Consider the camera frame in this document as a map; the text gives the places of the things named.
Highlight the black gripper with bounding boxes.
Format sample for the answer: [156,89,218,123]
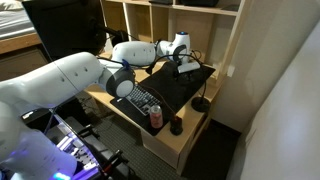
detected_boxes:
[173,69,198,83]

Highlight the black desk mat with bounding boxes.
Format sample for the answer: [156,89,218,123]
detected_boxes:
[110,61,216,137]

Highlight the wooden desk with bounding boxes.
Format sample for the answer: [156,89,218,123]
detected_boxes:
[83,49,219,176]

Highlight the grey mechanical keyboard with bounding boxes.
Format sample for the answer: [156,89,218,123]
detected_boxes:
[124,84,162,117]

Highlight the pink soda can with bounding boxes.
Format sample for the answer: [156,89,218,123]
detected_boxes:
[148,104,164,130]

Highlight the small black cup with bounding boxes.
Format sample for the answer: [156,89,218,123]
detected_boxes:
[169,115,185,136]

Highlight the wooden shelf hutch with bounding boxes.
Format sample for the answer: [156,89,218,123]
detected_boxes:
[99,0,249,88]

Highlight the black headphones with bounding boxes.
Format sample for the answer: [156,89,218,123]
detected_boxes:
[114,29,131,44]

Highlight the black case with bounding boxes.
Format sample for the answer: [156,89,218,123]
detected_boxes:
[181,0,220,8]

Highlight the black monitor stand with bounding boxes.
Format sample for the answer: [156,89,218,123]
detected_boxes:
[96,24,123,43]

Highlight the black robot mounting cart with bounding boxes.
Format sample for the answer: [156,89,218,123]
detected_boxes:
[19,96,134,180]

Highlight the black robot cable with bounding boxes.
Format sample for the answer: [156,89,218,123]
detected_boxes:
[189,49,204,63]

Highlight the red keyboard cable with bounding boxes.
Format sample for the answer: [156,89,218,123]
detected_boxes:
[139,83,177,118]

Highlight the white wall outlet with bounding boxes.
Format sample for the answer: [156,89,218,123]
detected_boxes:
[227,64,236,78]

